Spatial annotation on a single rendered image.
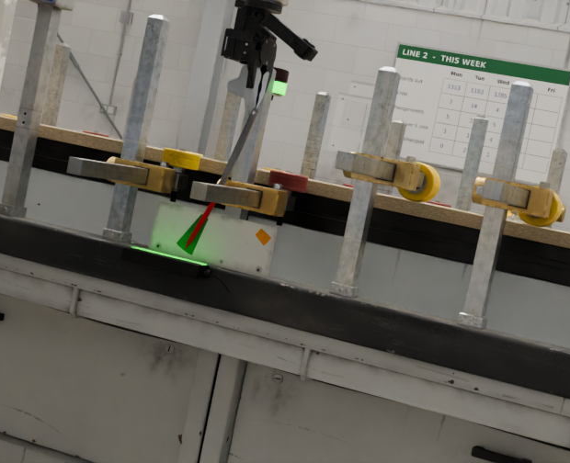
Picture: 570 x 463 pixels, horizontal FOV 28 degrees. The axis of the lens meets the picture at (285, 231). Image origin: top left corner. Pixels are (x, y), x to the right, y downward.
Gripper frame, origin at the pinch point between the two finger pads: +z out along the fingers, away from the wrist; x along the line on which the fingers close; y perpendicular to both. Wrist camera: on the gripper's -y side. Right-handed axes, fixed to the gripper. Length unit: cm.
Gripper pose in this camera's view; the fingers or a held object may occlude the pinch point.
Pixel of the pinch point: (253, 109)
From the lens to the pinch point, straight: 218.5
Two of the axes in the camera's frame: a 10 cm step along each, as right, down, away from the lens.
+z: -2.0, 9.8, 0.5
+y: -9.1, -2.1, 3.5
